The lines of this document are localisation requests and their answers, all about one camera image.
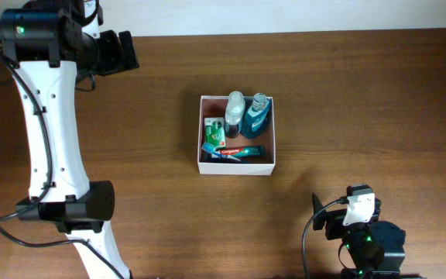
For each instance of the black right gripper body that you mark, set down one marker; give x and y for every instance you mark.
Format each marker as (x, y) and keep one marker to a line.
(334, 223)

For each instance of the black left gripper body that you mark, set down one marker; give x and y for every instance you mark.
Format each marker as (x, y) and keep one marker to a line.
(111, 52)

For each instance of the Colgate toothpaste tube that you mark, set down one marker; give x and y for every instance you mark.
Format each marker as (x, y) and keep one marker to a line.
(245, 151)

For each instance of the green Dettol soap box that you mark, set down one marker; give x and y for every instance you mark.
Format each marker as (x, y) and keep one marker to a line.
(215, 132)

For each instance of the blue white toothbrush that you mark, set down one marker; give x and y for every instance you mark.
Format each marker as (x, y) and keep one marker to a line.
(211, 149)

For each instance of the blue Listerine mouthwash bottle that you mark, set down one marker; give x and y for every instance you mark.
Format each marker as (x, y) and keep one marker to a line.
(256, 116)

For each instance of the blue disposable razor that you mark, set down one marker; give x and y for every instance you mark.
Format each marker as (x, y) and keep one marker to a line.
(213, 158)

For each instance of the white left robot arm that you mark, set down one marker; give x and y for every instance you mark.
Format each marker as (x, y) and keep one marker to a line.
(49, 47)

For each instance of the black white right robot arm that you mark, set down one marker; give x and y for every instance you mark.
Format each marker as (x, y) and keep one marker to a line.
(375, 246)

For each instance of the white cardboard box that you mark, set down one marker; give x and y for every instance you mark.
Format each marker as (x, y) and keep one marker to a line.
(214, 106)

